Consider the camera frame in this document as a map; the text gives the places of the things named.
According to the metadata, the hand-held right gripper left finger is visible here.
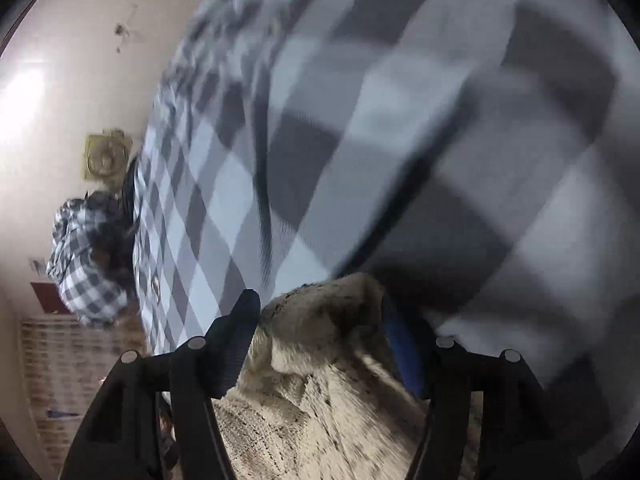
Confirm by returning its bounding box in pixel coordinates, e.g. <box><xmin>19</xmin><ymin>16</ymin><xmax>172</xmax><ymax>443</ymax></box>
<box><xmin>60</xmin><ymin>288</ymin><xmax>262</xmax><ymax>480</ymax></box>

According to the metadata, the beige square fan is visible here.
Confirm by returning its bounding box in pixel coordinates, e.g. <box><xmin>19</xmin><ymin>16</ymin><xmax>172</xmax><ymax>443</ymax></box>
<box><xmin>82</xmin><ymin>130</ymin><xmax>132</xmax><ymax>181</ymax></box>

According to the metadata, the cream knitted sweater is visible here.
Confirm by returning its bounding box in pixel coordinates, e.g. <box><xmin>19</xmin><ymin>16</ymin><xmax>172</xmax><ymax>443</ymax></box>
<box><xmin>159</xmin><ymin>272</ymin><xmax>483</xmax><ymax>480</ymax></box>

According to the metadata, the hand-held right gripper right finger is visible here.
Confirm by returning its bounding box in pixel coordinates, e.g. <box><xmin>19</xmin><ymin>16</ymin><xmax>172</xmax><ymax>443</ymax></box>
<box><xmin>381</xmin><ymin>292</ymin><xmax>583</xmax><ymax>480</ymax></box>

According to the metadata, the grey checkered blanket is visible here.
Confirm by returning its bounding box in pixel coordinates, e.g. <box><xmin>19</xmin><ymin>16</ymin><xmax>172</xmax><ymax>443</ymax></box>
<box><xmin>132</xmin><ymin>0</ymin><xmax>636</xmax><ymax>461</ymax></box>

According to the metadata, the white slatted cabinet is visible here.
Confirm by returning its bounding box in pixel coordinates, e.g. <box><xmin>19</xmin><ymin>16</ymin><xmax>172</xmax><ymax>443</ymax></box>
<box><xmin>20</xmin><ymin>312</ymin><xmax>148</xmax><ymax>461</ymax></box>

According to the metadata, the brown wooden door frame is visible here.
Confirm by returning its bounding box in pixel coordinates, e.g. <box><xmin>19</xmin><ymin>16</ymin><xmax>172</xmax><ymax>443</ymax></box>
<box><xmin>30</xmin><ymin>281</ymin><xmax>76</xmax><ymax>315</ymax></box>

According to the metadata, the grey checkered pillow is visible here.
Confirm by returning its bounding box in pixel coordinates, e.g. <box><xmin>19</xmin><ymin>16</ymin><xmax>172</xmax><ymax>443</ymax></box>
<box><xmin>46</xmin><ymin>191</ymin><xmax>138</xmax><ymax>330</ymax></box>

